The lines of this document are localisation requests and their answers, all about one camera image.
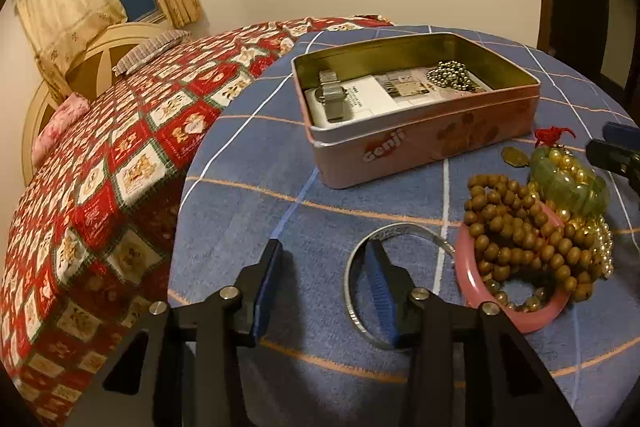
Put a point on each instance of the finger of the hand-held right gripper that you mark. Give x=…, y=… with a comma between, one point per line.
x=612, y=159
x=622, y=133

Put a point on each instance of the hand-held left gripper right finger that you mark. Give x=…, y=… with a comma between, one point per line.
x=377, y=287

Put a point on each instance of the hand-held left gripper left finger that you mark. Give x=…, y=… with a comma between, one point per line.
x=265, y=287

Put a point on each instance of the gold pearl bead strand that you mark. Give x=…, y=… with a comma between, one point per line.
x=567, y=164

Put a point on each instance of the silver bangle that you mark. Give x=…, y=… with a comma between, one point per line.
x=405, y=227

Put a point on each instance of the red knot gold pendant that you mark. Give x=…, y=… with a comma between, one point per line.
x=515, y=157

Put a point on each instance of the pink tin box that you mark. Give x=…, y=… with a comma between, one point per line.
x=400, y=157

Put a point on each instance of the pink bangle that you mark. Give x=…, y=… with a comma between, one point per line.
x=537, y=321

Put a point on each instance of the blue plaid tablecloth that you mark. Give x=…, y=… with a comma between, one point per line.
x=250, y=147

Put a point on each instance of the bed with red quilt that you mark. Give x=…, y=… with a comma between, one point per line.
x=125, y=157

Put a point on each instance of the metal band watch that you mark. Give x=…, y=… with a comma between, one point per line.
x=332, y=99

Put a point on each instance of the striped pillow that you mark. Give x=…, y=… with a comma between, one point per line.
x=150, y=49

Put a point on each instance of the pink pillow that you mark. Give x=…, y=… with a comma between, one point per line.
x=57, y=122

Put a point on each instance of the cream arched headboard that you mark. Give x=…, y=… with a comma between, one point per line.
x=95, y=62

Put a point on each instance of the wide beige curtain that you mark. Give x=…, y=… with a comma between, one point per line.
x=60, y=7

